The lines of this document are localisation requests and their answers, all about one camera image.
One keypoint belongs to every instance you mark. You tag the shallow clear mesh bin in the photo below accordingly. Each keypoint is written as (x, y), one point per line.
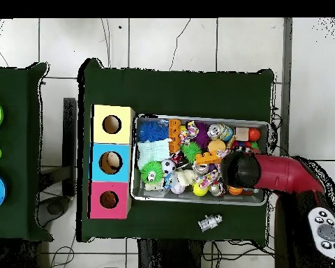
(162, 196)

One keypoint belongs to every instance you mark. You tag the colourful dotted cloth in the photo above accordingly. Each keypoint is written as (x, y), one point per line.
(209, 178)

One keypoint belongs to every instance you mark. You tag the green fuzzy ball with eye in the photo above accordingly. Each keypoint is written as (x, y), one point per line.
(152, 174)

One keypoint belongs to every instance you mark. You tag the black upright panel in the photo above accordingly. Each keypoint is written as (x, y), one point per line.
(69, 139)

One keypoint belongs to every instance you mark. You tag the purple spiky ball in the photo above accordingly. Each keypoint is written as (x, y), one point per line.
(202, 134)

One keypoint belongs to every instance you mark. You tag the red-orange ball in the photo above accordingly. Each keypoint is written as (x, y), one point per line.
(254, 134)

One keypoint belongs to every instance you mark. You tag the cream plush toy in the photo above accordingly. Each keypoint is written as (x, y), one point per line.
(184, 177)

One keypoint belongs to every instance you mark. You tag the wooden box with three holes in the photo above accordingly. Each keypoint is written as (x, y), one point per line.
(122, 136)

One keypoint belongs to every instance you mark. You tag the blue spiky rubber ball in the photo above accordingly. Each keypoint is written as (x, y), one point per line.
(152, 131)

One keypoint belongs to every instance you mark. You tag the colourful drink can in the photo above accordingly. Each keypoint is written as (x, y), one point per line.
(219, 131)

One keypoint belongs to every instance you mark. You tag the small soccer ball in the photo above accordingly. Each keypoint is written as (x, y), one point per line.
(169, 166)

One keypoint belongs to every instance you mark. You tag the silver robot figure toy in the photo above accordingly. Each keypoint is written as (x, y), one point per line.
(210, 222)

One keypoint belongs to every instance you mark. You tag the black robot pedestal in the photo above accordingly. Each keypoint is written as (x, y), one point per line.
(167, 255)

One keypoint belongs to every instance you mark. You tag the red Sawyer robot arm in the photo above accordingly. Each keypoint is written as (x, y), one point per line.
(282, 173)

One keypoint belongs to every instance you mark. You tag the light blue knitted cloth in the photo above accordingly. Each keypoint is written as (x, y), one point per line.
(153, 150)

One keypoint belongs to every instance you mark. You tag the small orange basketball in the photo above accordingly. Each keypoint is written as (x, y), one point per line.
(235, 190)

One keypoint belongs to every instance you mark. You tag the grey floor stand base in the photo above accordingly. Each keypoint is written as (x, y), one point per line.
(54, 208)

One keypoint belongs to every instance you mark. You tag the plain wooden cube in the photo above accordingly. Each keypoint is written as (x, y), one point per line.
(242, 134)

